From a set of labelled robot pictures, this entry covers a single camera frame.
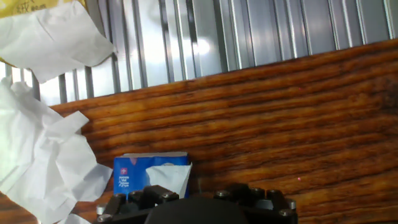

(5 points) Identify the crumpled white napkin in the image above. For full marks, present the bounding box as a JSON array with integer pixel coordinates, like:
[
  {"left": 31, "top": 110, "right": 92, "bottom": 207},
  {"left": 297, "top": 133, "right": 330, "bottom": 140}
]
[{"left": 0, "top": 76, "right": 114, "bottom": 224}]

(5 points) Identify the yellow tissue pack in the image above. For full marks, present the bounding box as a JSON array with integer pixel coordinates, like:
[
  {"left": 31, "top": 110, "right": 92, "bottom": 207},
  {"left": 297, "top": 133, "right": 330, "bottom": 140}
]
[{"left": 0, "top": 0, "right": 88, "bottom": 67}]

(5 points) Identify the folded flat white napkin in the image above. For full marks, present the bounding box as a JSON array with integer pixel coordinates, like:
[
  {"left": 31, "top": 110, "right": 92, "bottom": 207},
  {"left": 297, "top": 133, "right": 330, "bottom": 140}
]
[{"left": 57, "top": 213, "right": 91, "bottom": 224}]

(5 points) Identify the blue tissue pack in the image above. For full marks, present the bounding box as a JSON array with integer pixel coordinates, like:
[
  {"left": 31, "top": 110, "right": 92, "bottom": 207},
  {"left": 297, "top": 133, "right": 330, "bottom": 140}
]
[{"left": 113, "top": 151, "right": 191, "bottom": 200}]

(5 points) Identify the glossy wooden board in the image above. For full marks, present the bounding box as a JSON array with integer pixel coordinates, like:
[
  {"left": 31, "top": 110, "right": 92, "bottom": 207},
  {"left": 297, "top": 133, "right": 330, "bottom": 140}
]
[{"left": 0, "top": 39, "right": 398, "bottom": 224}]

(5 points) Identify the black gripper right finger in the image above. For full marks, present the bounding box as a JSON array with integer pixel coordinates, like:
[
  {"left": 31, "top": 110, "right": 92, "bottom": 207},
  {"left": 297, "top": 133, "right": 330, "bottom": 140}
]
[{"left": 213, "top": 183, "right": 299, "bottom": 224}]

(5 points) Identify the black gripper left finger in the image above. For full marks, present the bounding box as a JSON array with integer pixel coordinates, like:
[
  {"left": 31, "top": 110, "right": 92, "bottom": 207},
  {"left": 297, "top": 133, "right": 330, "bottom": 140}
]
[{"left": 92, "top": 185, "right": 180, "bottom": 224}]

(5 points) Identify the white paper napkin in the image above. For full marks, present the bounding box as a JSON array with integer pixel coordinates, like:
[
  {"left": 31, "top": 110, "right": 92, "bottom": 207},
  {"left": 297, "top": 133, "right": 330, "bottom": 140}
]
[
  {"left": 145, "top": 162, "right": 193, "bottom": 199},
  {"left": 0, "top": 0, "right": 116, "bottom": 84}
]

